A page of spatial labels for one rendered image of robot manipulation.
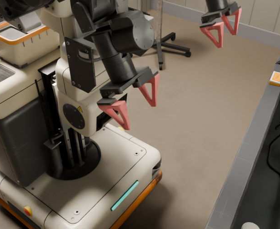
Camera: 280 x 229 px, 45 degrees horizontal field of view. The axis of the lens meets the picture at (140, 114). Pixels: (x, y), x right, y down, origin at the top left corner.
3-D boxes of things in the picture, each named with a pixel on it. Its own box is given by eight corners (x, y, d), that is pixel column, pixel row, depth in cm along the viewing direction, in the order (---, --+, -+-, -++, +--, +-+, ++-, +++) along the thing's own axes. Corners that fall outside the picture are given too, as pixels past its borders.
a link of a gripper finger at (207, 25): (237, 39, 97) (229, 7, 94) (227, 49, 93) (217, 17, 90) (217, 42, 102) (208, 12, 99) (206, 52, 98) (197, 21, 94)
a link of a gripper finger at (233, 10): (247, 30, 102) (240, 0, 98) (237, 39, 97) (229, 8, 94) (227, 33, 106) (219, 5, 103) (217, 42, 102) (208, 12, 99)
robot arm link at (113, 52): (102, 22, 69) (83, 33, 66) (125, 16, 65) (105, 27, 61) (115, 53, 72) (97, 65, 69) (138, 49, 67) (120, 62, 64)
